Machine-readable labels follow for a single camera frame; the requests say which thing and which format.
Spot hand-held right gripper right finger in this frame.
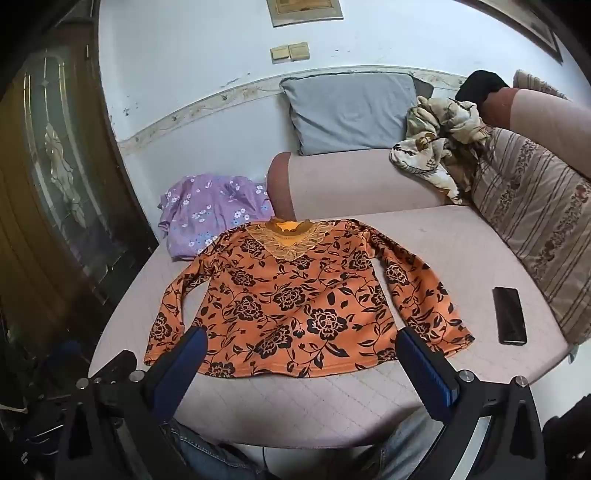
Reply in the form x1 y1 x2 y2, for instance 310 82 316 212
394 325 549 480

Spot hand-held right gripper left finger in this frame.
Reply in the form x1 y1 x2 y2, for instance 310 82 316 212
60 325 211 480

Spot orange black floral blouse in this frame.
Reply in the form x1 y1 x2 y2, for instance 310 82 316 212
144 218 476 380

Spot person's blue jeans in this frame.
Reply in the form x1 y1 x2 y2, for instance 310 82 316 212
161 406 490 480

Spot black smartphone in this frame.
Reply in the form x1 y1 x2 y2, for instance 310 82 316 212
492 286 528 346

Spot purple floral garment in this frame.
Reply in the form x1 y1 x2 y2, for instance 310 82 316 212
158 173 273 263

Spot striped fabric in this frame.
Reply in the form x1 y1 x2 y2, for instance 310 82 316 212
468 127 591 344

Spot pink sofa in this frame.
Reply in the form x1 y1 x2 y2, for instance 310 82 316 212
90 85 591 450

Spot wooden door with glass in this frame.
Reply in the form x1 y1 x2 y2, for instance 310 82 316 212
0 0 160 416

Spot cream patterned cloth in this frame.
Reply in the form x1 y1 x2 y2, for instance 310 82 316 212
389 95 491 206

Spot grey cloth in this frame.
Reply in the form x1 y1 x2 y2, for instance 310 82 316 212
279 71 432 157

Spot black cloth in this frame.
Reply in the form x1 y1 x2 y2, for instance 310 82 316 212
455 69 511 116

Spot striped floral cushion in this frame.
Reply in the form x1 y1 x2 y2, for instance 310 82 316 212
512 69 570 101

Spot framed wall picture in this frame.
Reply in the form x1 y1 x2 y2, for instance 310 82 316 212
268 0 345 27
475 0 564 64

